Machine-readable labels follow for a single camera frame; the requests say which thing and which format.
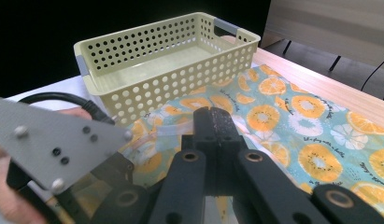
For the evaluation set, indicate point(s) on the pale yellow perforated plastic basket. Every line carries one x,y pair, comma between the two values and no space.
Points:
155,67

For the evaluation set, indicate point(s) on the black curtain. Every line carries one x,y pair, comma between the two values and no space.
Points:
55,31

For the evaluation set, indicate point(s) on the black cabinet leg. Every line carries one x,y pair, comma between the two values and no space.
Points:
287,47
335,63

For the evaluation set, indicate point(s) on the white table mat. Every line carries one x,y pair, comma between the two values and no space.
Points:
55,87

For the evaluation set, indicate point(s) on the orange slice print tote bag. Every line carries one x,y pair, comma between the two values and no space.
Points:
305,124

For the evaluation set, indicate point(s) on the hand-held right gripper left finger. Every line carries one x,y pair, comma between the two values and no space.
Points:
200,127

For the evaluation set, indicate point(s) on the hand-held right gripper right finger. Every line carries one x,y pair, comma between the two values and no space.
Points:
225,130

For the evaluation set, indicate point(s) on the beige wooden wall cabinet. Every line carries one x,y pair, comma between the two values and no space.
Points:
329,21

